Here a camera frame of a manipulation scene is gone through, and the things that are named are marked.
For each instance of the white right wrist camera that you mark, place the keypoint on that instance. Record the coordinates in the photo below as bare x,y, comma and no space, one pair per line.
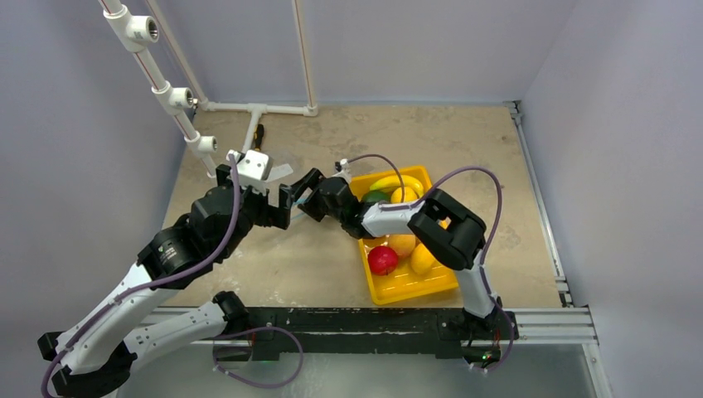
343,169

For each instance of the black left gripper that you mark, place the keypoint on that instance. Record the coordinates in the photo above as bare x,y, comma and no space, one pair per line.
277,215

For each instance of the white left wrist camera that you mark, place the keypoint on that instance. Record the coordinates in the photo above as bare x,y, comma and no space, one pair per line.
252,169

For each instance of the yellow lemon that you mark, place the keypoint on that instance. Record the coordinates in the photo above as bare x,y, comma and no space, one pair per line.
403,195

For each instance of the white pvc pipe frame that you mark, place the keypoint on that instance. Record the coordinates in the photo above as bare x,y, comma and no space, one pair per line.
137,32

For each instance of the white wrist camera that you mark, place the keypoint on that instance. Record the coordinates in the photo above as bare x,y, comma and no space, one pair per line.
343,169
252,169

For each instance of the yellow banana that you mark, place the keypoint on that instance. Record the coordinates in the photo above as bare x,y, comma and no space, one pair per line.
393,182

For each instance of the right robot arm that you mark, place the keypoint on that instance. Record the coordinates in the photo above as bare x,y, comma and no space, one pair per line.
454,235

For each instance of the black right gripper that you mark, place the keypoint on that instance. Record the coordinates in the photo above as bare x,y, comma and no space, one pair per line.
322,196

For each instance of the clear zip top bag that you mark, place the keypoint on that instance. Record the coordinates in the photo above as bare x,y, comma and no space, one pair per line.
287,169

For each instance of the yellow plastic tray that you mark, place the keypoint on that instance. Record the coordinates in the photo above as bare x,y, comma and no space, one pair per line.
402,284

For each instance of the red apple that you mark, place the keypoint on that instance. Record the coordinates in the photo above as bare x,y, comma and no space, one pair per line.
382,260

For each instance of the small yellow mango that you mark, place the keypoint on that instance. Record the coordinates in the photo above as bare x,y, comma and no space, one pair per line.
422,260

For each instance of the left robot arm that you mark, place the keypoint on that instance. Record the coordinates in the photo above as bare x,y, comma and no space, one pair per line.
99,354

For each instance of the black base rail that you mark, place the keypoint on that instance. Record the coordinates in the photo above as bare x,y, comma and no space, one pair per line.
440,332

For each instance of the black yellow screwdriver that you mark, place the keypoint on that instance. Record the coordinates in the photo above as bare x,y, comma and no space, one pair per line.
258,138

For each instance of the green avocado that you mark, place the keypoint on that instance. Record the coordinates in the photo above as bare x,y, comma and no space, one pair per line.
376,196

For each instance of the yellow peach with leaf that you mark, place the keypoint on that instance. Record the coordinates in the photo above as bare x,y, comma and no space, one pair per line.
402,245

